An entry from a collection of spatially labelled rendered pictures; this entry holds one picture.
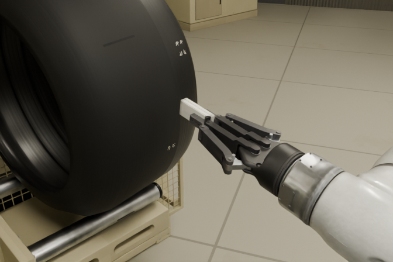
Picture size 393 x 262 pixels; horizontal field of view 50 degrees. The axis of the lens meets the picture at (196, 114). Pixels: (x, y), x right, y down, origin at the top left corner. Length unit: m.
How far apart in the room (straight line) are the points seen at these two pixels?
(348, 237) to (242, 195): 2.06
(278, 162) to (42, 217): 0.79
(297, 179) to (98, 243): 0.58
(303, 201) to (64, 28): 0.46
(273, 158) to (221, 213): 1.86
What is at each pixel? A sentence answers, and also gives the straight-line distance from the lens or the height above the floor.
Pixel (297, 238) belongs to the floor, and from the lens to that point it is 2.36.
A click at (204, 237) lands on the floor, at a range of 2.30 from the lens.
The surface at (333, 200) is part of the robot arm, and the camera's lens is 0.56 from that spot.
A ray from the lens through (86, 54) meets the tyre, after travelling 0.73.
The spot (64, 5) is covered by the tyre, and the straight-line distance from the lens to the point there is 0.77.
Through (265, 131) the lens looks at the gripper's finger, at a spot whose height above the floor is 1.23.
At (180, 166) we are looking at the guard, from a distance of 1.86.
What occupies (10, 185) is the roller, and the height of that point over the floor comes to 0.91.
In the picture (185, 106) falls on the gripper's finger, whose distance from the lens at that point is 0.73.
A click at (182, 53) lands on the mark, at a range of 0.84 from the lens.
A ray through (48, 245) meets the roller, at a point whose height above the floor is 0.92.
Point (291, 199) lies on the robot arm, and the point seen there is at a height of 1.20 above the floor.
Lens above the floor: 1.55
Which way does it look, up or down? 26 degrees down
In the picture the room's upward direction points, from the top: straight up
